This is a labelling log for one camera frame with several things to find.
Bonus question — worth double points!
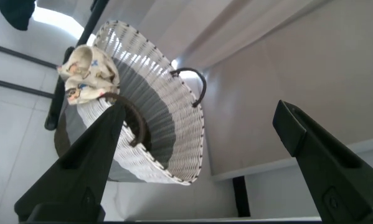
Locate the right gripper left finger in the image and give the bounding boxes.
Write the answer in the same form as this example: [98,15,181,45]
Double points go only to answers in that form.
[14,101,127,223]

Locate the cream printed garment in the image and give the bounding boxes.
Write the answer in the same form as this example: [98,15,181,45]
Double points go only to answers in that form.
[57,44,121,106]

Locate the black garment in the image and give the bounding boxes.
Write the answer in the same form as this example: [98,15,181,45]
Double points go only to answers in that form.
[0,0,37,31]

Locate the white laundry basket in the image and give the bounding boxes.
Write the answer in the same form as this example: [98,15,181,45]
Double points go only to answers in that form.
[54,20,207,186]

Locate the white curtain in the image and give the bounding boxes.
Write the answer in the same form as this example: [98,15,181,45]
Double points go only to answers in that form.
[36,0,330,70]

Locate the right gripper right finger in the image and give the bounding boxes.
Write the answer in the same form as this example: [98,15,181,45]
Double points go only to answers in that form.
[272,99,373,222]

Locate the black clothes rack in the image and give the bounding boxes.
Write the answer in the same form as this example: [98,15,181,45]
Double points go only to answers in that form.
[0,0,111,131]

